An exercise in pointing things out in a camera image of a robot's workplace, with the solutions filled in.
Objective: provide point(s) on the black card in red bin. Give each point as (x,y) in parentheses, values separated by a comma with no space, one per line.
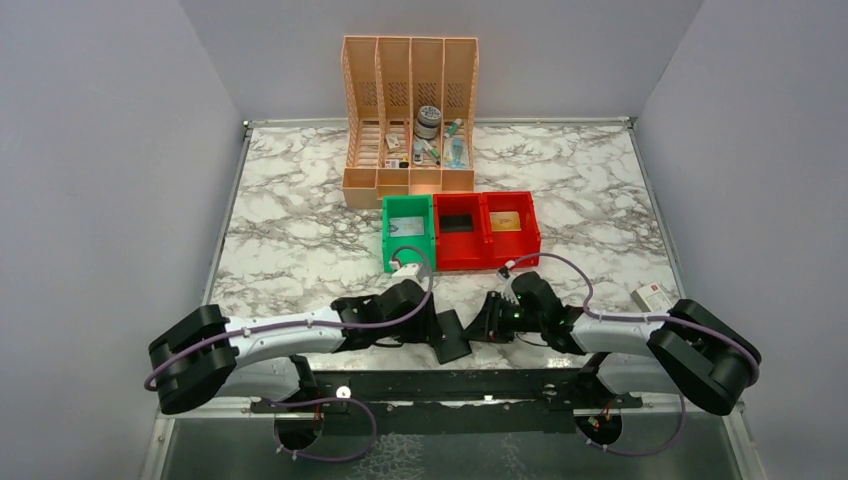
(456,223)

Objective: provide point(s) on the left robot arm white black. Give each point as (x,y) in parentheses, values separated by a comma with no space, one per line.
(208,354)

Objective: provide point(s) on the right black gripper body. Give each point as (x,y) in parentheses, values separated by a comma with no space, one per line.
(494,319)

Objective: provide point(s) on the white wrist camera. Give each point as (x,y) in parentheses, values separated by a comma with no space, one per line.
(411,271)
(505,274)

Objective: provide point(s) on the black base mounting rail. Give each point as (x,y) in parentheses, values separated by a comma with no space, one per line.
(568,388)

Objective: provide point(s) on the small white box red label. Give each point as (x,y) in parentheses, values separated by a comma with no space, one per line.
(651,298)

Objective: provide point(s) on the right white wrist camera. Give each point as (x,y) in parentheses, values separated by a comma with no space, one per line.
(505,274)

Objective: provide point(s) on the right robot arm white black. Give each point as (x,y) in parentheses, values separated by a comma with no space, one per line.
(686,351)

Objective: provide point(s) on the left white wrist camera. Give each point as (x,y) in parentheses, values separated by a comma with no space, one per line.
(411,271)

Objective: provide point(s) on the blue packaged item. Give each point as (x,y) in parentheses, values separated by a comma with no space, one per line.
(455,154)

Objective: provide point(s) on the peach desk file organizer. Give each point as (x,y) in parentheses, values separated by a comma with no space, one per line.
(386,80)

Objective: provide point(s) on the gold card in red bin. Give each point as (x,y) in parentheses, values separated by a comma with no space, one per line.
(505,221)

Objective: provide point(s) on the red plastic bin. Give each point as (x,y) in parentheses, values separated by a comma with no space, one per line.
(508,246)
(461,242)

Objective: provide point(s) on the black card holder wallet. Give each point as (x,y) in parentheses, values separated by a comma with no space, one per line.
(448,322)

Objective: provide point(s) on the green plastic bin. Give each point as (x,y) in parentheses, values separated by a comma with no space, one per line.
(407,206)

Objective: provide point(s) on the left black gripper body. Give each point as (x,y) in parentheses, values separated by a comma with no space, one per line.
(431,324)

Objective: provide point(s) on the silver card in green bin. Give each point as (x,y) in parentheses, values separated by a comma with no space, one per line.
(406,226)

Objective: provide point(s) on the small white box in organizer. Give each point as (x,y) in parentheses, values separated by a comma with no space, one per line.
(392,141)

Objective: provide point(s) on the small white bottle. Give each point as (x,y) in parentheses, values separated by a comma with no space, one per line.
(417,153)

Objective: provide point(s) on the green capped tube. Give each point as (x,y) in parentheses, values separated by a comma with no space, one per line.
(453,128)

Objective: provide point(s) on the round grey tin jar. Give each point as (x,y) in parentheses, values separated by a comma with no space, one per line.
(428,122)

